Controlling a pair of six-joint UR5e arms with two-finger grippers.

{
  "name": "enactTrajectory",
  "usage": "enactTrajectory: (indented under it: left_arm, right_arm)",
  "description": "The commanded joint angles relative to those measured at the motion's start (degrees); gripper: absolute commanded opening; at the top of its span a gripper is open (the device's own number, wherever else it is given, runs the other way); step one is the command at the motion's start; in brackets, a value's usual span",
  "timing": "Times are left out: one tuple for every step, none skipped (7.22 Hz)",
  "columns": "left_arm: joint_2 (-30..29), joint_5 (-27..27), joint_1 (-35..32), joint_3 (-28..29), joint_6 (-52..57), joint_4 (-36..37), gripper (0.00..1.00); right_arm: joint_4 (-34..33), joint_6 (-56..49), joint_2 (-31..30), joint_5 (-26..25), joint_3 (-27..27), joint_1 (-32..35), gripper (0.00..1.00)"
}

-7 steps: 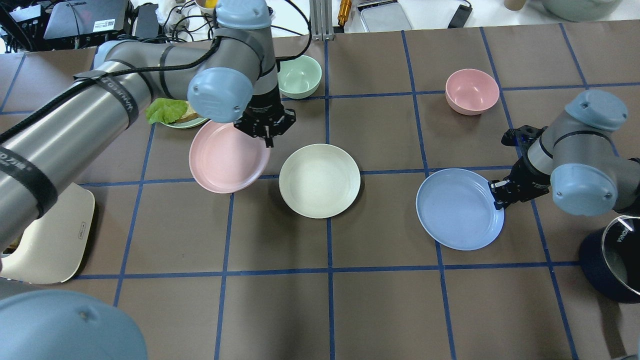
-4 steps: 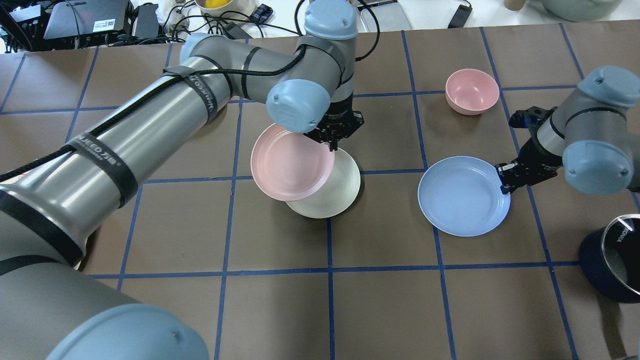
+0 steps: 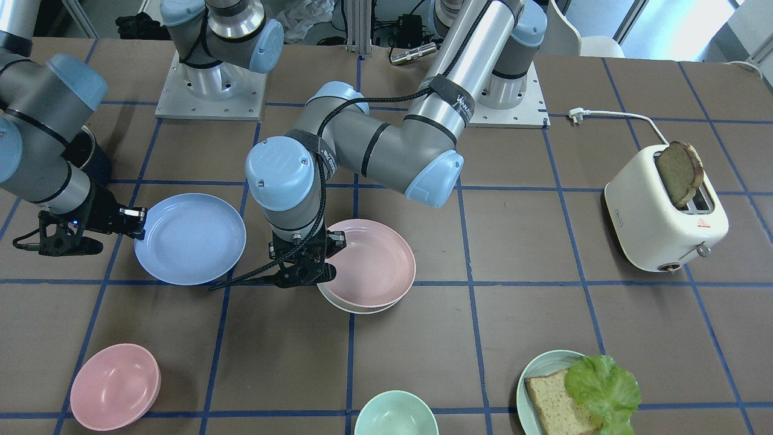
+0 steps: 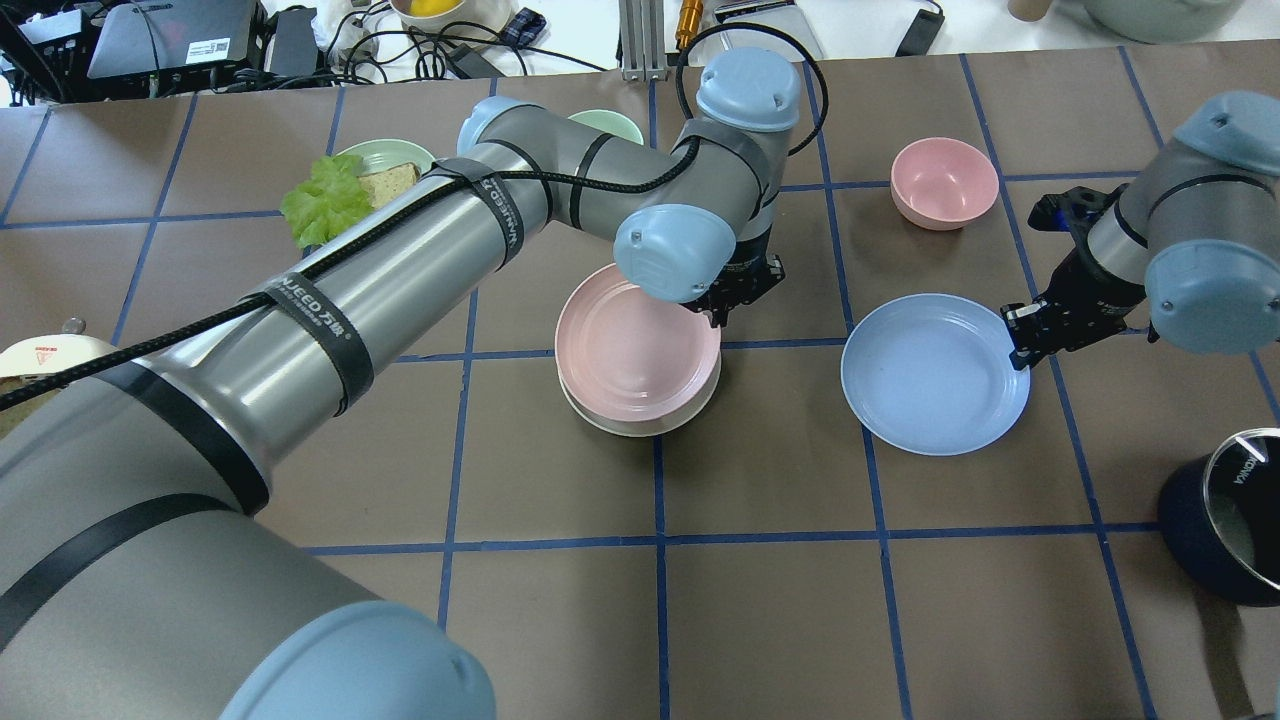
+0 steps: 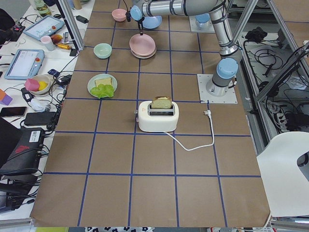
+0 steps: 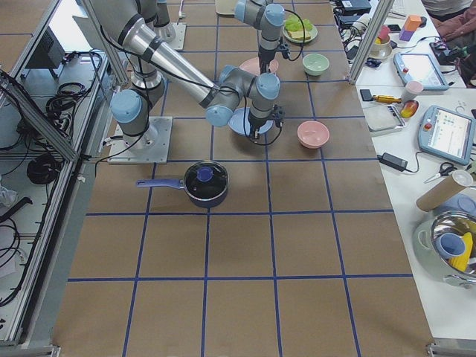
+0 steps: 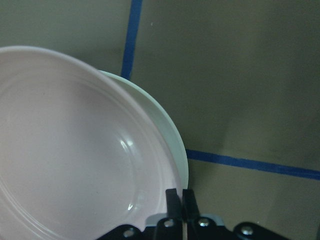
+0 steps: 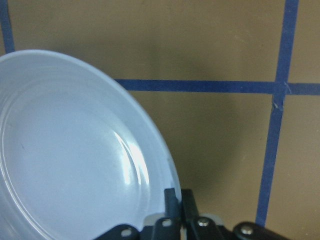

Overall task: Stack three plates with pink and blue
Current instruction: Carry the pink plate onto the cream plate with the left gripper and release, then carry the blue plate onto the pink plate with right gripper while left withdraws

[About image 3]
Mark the mint green bowl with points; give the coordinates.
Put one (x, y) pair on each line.
(396, 412)

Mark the white chair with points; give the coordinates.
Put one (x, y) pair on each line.
(561, 38)

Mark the white toaster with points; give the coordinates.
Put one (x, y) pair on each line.
(653, 234)

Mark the bread slice on plate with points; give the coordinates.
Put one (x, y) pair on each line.
(557, 411)

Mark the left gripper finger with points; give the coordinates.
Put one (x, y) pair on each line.
(335, 242)

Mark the pink bowl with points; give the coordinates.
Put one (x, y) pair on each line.
(115, 387)

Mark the black power adapter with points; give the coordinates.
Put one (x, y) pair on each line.
(409, 31)

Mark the bread slice in toaster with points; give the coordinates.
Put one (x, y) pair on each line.
(681, 171)

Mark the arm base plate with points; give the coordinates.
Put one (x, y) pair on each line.
(512, 103)
(223, 92)

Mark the light green plate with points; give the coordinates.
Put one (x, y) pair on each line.
(542, 365)

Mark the white plate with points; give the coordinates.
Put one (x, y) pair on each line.
(348, 307)

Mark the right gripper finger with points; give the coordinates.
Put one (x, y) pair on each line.
(131, 222)

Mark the green lettuce leaf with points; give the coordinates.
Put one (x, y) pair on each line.
(599, 384)

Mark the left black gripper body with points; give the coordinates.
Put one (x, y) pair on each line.
(334, 241)

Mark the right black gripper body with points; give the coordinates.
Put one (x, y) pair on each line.
(104, 208)

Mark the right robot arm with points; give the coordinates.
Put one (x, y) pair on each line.
(44, 106)

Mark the blue plate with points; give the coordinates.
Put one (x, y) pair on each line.
(191, 239)

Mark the silver cable connector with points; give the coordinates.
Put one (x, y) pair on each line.
(412, 54)

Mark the pink plate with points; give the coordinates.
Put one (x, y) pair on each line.
(377, 267)

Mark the aluminium frame post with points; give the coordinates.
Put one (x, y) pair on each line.
(359, 23)

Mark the dark blue pot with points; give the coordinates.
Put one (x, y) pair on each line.
(85, 153)

